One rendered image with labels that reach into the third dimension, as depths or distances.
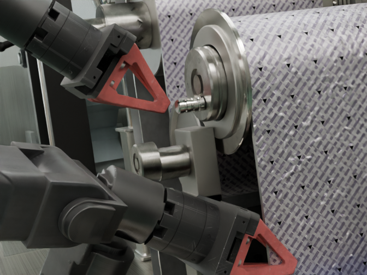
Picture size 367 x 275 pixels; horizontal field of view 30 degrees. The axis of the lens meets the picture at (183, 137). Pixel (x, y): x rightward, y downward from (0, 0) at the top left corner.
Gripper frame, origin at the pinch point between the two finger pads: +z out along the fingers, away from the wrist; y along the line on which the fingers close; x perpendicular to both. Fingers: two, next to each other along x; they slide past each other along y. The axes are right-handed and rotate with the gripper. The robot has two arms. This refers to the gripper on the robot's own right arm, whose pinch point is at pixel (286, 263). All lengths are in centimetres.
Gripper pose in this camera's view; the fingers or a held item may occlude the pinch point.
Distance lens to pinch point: 67.6
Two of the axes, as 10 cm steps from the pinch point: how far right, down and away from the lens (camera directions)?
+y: 3.3, 0.4, -9.4
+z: 8.7, 3.6, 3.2
